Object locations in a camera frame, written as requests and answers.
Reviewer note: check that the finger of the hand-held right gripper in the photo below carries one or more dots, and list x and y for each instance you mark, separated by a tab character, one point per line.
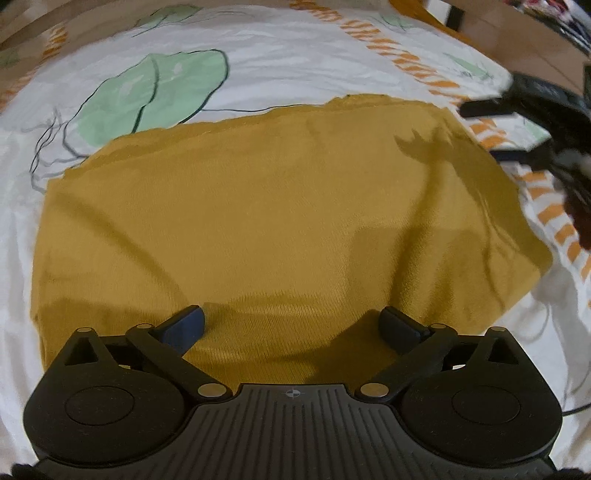
482	109
512	156

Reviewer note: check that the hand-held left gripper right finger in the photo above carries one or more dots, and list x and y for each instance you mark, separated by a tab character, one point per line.
392	330

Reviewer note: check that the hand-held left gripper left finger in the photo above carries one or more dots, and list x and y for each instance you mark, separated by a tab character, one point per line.
187	325

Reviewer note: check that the mustard yellow garment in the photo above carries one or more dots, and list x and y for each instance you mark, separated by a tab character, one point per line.
277	207

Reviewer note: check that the colourful clothes pile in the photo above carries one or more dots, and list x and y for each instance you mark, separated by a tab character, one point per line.
572	23

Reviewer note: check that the small black block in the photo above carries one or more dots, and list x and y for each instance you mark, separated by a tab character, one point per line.
455	16

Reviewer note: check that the white leaf-print bed sheet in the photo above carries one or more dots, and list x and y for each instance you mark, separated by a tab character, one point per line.
300	60

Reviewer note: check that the wooden bed headboard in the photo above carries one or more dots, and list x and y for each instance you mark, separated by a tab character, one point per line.
27	18

